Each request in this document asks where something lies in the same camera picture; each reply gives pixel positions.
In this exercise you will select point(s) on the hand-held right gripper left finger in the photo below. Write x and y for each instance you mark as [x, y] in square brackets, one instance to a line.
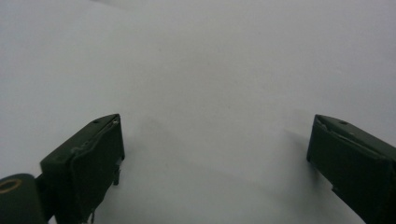
[84, 165]

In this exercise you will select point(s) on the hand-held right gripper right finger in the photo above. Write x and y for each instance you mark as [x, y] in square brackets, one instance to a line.
[358, 161]

